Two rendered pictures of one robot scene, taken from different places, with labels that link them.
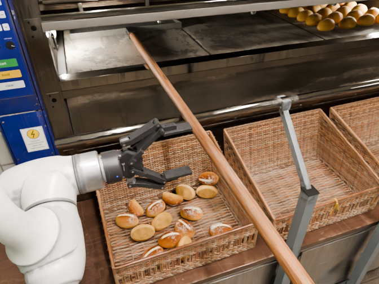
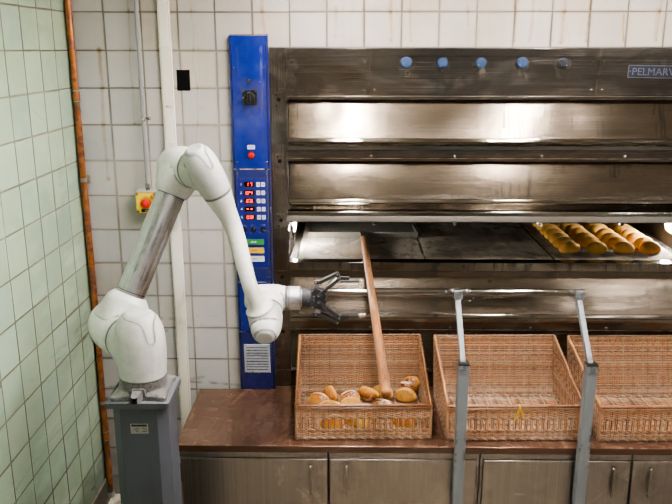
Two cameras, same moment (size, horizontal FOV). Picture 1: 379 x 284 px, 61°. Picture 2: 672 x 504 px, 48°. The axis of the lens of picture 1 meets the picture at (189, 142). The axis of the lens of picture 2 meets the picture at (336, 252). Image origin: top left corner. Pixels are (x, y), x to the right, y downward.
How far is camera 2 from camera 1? 2.16 m
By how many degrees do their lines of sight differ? 28
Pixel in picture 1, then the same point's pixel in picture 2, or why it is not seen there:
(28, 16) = (279, 211)
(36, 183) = (265, 291)
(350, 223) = (545, 444)
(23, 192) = not seen: hidden behind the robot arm
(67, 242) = (274, 313)
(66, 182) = (280, 295)
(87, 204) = (287, 389)
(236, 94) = (448, 300)
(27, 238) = (259, 301)
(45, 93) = (277, 270)
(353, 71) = (595, 298)
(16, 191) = not seen: hidden behind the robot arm
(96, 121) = not seen: hidden behind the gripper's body
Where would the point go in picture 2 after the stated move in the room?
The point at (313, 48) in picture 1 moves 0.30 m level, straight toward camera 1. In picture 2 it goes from (533, 265) to (498, 280)
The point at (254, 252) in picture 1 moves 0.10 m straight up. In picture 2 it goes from (428, 442) to (429, 419)
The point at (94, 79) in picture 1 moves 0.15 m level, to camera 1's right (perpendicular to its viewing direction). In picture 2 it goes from (316, 264) to (348, 267)
